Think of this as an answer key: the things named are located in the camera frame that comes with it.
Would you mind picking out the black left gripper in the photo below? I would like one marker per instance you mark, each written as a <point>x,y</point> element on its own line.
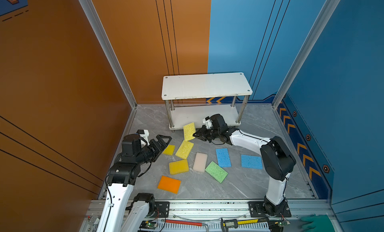
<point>161,144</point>

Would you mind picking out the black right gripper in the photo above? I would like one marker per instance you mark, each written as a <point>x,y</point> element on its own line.
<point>201,131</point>

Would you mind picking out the yellow cellulose sponge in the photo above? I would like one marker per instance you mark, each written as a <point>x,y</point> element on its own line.
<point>184,149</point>
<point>189,131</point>

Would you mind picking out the blue cellulose sponge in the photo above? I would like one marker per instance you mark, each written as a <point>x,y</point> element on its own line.
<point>223,158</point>
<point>252,162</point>

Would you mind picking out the green cellulose sponge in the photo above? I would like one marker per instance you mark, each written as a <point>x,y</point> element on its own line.
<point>218,173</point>

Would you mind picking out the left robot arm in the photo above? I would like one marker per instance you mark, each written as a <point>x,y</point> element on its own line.
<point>120,182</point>

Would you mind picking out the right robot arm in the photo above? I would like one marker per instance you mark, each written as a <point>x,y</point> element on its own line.
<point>278,160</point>

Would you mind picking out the white two-tier shelf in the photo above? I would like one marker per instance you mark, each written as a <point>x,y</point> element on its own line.
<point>192,98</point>

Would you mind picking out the small yellow foam sponge left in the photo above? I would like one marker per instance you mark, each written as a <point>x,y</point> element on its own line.
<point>169,150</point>

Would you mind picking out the yellow foam sponge lower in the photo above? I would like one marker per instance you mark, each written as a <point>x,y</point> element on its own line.
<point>179,167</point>

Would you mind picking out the beige foam sponge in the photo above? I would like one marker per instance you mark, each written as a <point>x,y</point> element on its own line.
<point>200,162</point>

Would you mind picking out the orange foam sponge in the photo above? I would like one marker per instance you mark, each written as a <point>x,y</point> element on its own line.
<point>169,184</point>

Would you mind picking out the left circuit board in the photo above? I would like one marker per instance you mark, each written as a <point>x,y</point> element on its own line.
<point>148,225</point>

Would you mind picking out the circuit board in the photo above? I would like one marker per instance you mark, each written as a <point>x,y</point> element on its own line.
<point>148,225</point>
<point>283,223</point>

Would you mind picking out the digital caliper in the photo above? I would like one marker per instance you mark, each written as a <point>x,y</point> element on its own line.
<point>234,223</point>

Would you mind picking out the right circuit board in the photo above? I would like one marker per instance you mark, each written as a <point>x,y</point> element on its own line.
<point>283,223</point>

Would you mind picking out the green rubber glove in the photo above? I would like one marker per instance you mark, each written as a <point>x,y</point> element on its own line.
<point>320,223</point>

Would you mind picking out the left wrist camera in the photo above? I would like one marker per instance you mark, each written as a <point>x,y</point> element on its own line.
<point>143,134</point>

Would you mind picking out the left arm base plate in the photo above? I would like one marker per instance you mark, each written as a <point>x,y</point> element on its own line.
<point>156,208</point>

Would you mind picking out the red-handled tool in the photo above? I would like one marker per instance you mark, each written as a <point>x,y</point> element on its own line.
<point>184,223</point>

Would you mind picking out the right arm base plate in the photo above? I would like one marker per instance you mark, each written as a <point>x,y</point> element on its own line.
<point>258,208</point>

